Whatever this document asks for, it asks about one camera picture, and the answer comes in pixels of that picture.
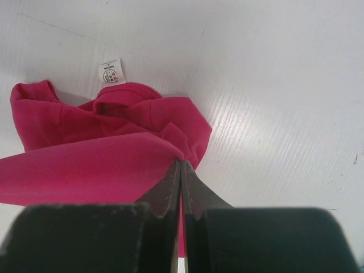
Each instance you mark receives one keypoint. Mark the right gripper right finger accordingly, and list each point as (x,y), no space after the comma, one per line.
(222,238)

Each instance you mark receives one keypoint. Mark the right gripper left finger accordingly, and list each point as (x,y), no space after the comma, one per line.
(137,237)

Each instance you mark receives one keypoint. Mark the pink t shirt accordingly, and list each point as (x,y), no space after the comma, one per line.
(111,149)

